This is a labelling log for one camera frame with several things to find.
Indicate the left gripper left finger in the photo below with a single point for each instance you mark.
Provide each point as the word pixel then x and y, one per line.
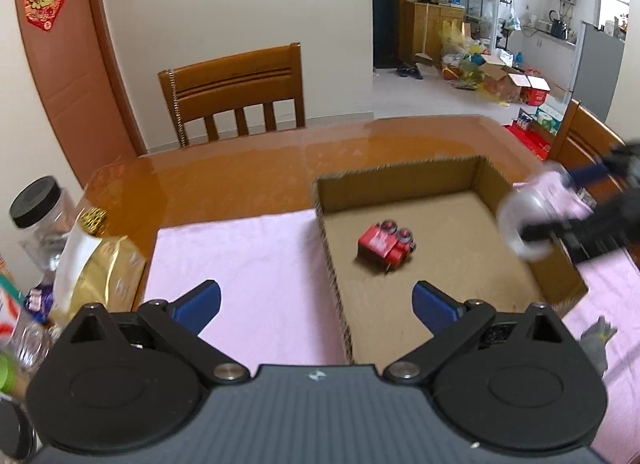
pixel 195 309

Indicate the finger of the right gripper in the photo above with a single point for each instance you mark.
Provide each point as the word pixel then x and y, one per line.
pixel 546 231
pixel 585 176

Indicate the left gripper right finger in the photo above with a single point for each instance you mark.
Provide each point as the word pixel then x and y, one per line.
pixel 434 309

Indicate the wooden chair right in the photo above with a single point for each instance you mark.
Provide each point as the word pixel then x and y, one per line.
pixel 582 141

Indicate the red gift boxes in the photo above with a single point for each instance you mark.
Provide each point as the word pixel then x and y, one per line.
pixel 535 130

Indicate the pink table cloth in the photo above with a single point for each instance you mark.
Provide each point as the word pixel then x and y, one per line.
pixel 277 305

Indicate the shallow cardboard box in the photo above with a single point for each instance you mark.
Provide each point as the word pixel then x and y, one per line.
pixel 449 205

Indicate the red toy car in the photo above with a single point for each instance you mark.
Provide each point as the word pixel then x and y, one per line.
pixel 386 245

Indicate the gold snack bag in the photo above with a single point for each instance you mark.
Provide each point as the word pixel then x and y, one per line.
pixel 95 267

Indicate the open cardboard box floor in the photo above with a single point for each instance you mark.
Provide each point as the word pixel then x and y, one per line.
pixel 510 85

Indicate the grey elephant toy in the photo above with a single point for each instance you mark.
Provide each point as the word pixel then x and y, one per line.
pixel 593 342

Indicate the grey refrigerator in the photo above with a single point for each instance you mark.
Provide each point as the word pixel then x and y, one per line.
pixel 596 69

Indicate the clear jar black lid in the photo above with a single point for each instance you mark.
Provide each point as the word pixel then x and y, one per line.
pixel 44 213

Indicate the yellow plastic bag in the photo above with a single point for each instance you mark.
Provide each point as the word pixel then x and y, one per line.
pixel 456 42

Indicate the wooden dining chair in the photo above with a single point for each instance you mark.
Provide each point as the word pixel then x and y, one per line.
pixel 263 77

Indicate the wooden cabinet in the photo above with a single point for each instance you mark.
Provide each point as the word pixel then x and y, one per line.
pixel 426 23

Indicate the brown wooden door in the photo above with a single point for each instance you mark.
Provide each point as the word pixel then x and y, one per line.
pixel 80 87

